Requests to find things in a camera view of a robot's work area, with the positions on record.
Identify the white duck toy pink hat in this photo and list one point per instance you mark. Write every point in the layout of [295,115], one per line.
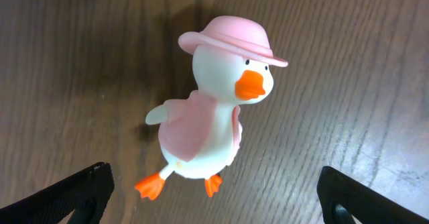
[200,135]

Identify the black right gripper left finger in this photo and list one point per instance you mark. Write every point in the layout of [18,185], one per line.
[82,196]

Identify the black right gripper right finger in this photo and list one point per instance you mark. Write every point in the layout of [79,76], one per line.
[344,200]

